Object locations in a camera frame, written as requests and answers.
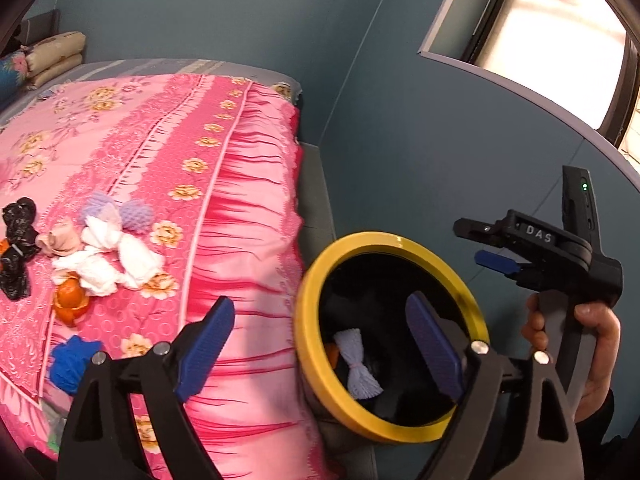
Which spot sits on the blue fabric bow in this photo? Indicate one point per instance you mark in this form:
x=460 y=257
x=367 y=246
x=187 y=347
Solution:
x=75 y=360

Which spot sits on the grey window reveal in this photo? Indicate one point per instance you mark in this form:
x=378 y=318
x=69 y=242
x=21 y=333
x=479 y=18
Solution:
x=450 y=20

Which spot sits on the person's right hand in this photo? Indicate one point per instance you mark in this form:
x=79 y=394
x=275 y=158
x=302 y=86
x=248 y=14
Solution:
x=602 y=330

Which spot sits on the window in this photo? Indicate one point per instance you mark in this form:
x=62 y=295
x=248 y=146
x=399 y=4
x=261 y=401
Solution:
x=550 y=35

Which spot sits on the yellow-rimmed black trash bin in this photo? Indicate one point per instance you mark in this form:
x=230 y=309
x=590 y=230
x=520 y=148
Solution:
x=311 y=320

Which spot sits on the blue floral folded quilt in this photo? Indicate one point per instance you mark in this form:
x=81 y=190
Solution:
x=12 y=72

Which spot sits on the person's right forearm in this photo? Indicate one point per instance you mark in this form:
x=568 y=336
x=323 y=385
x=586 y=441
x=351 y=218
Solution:
x=607 y=440

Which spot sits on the purple foam fruit net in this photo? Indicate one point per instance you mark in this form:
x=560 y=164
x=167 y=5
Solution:
x=137 y=216
x=97 y=205

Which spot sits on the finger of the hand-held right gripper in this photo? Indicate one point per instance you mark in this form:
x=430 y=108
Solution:
x=477 y=230
x=495 y=261

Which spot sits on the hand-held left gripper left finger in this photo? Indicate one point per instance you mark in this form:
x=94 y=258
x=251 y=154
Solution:
x=205 y=347

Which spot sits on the pink floral blanket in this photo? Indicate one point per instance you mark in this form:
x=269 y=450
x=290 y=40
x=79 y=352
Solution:
x=200 y=185

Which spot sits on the small orange peel piece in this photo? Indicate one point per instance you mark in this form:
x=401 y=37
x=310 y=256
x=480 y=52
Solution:
x=332 y=355

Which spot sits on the white foam fruit net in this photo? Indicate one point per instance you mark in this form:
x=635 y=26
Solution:
x=359 y=365

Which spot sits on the beige folded quilt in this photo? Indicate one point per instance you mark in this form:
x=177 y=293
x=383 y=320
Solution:
x=52 y=55

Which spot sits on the black plastic bag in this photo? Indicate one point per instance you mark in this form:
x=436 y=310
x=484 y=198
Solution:
x=17 y=245

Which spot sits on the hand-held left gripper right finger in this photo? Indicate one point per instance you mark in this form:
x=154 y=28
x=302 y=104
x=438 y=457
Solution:
x=434 y=347

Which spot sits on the clear plastic wrapper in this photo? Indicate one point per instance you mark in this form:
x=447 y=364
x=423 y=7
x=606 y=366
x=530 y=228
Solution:
x=54 y=425

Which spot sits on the orange bow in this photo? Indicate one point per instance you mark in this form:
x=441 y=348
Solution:
x=70 y=302

